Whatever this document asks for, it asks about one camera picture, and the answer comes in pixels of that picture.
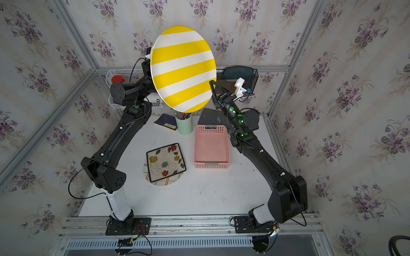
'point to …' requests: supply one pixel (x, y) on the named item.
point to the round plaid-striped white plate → (167, 181)
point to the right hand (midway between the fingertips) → (211, 84)
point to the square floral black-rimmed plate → (165, 162)
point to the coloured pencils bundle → (182, 116)
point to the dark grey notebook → (209, 116)
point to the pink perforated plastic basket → (211, 146)
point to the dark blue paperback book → (167, 121)
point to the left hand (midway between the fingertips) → (183, 69)
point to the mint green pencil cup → (185, 126)
